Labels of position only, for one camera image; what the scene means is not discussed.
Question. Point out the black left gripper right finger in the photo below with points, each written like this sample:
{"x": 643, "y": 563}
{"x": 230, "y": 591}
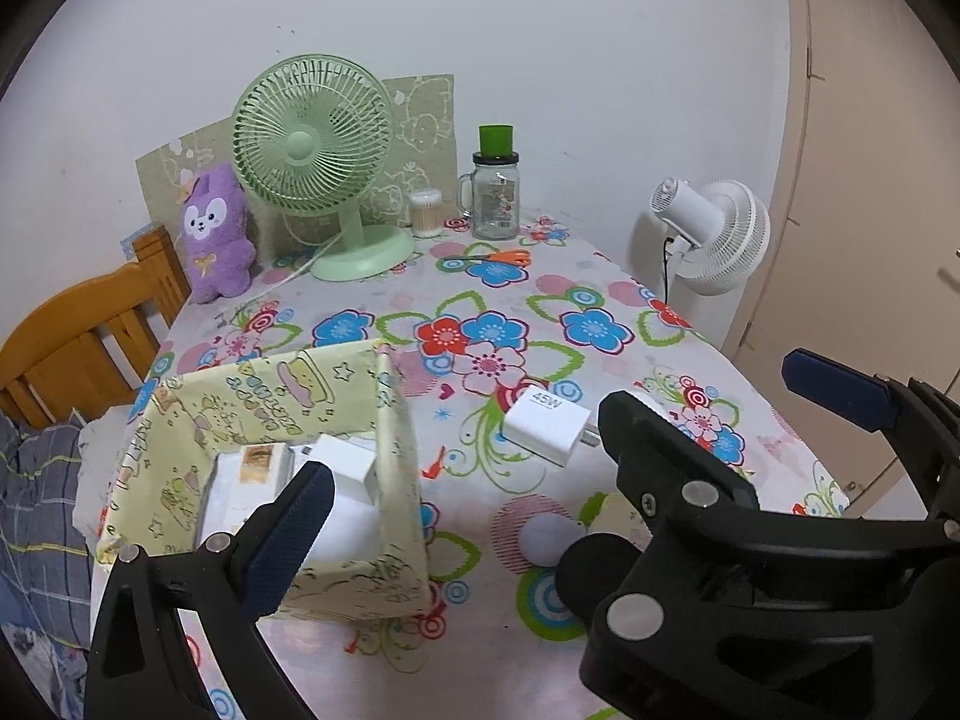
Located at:
{"x": 733, "y": 611}

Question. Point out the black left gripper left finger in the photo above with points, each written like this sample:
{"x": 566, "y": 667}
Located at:
{"x": 139, "y": 663}

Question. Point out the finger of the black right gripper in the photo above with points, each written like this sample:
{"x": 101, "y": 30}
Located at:
{"x": 855, "y": 393}

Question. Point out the white round device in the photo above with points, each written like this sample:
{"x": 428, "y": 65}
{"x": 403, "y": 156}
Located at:
{"x": 544, "y": 538}

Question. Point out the white remote control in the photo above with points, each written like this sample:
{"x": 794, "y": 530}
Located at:
{"x": 242, "y": 481}

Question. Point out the white 45W charger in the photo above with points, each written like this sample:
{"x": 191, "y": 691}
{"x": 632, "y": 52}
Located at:
{"x": 549, "y": 426}

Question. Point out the plaid blue bedding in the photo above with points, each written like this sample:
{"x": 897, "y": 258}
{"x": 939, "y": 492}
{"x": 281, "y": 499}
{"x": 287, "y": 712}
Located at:
{"x": 46, "y": 568}

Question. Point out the yellow patterned storage box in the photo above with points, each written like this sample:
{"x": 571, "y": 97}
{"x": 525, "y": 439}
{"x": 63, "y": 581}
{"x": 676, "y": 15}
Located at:
{"x": 203, "y": 449}

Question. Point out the white box in bin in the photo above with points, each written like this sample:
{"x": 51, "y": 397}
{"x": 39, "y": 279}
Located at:
{"x": 352, "y": 531}

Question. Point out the white floor fan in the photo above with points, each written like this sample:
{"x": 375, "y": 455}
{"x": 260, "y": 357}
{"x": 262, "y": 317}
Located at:
{"x": 718, "y": 234}

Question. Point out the white small charger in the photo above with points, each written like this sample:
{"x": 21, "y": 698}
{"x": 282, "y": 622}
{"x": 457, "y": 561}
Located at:
{"x": 353, "y": 467}

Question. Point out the wooden chair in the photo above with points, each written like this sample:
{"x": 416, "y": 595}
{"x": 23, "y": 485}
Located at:
{"x": 55, "y": 362}

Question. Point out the floral tablecloth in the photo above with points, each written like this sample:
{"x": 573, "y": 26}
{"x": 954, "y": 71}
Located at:
{"x": 467, "y": 338}

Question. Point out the purple plush toy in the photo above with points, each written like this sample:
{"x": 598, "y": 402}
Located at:
{"x": 218, "y": 254}

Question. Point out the glass jar green lid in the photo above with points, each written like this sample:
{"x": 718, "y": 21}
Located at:
{"x": 488, "y": 196}

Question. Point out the cotton swab container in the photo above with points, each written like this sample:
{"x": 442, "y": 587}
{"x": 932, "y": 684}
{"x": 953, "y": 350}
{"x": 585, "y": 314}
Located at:
{"x": 426, "y": 212}

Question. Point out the beige patterned board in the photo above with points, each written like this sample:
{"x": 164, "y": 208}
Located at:
{"x": 423, "y": 155}

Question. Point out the green desk fan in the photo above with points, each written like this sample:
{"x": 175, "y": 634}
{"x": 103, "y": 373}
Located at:
{"x": 310, "y": 136}

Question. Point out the orange handled scissors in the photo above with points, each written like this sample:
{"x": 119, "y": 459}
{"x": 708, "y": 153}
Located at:
{"x": 514, "y": 257}

